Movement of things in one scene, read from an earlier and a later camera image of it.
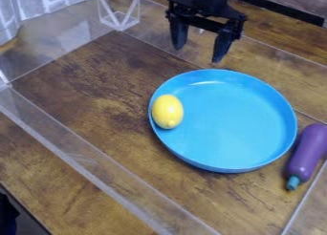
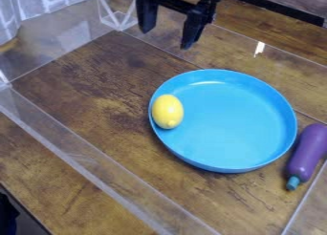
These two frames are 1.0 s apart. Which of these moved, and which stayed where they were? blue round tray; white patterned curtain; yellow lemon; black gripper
Moved: black gripper
Stayed: blue round tray; white patterned curtain; yellow lemon
